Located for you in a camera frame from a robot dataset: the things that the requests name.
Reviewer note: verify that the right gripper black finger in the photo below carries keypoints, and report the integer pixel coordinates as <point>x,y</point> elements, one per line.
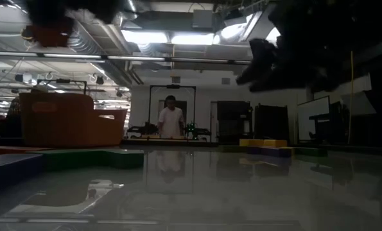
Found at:
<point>258,74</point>
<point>280,85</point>

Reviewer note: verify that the yellow long wooden block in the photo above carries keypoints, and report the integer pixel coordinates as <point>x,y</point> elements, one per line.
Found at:
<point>275,143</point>
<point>292,151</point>
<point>251,142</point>

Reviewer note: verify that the purple long wooden block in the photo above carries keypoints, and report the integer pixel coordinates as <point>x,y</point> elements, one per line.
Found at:
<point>7,170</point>
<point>267,152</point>

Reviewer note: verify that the green long wooden block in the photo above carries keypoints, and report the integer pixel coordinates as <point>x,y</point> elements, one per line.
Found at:
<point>229,149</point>
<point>113,160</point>
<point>311,151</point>

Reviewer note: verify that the black background robot arm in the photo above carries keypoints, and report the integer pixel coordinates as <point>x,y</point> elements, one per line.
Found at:
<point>197,131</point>
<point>142,130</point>

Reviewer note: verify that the black upright panel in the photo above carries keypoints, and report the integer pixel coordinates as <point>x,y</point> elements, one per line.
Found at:
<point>271,122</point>

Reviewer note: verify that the black monitor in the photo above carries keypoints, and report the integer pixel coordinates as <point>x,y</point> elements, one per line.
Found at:
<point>234,110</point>

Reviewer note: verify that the whiteboard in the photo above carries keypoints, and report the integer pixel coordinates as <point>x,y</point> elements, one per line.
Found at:
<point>312,118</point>

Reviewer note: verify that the bright ceiling light panel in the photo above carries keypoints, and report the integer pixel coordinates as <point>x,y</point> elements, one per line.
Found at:
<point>144,36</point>
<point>192,39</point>

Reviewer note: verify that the white slanted panel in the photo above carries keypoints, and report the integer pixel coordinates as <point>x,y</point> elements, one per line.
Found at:
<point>361,102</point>

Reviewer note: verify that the grey ceiling box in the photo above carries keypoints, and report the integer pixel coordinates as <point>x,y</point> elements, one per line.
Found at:
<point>203,20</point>

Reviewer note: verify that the orange plastic bin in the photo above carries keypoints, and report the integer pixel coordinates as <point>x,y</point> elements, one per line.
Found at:
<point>65,122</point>

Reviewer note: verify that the background workbench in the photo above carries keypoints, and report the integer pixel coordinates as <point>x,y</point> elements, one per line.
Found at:
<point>139,139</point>

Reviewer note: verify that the grey wall vent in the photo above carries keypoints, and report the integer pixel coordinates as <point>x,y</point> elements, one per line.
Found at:
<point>225,81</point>
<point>175,80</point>

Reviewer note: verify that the silver spiral ceiling duct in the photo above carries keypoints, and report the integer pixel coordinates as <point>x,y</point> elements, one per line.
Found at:
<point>88,41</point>

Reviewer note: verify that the black ceiling camera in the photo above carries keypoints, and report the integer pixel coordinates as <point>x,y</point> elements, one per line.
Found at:
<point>19,78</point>
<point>99,80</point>
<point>119,93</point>

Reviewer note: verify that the silver round ceiling duct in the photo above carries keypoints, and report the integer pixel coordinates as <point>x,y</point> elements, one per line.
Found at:
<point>132,5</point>

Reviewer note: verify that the tall black gantry frame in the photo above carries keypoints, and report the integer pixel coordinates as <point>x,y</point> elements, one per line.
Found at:
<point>172,86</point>

